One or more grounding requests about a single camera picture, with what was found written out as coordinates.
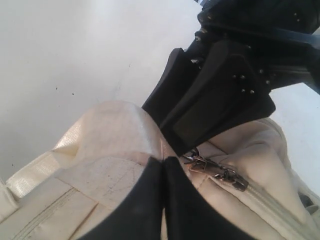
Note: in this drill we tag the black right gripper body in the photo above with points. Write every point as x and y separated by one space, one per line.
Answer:
282 35

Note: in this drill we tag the cream fabric duffel bag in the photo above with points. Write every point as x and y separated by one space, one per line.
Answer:
244 174

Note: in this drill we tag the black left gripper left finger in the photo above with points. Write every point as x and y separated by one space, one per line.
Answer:
139 215

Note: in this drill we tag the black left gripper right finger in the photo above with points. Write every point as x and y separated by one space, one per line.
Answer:
188 216

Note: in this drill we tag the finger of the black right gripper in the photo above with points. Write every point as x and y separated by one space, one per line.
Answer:
226 93
177 78

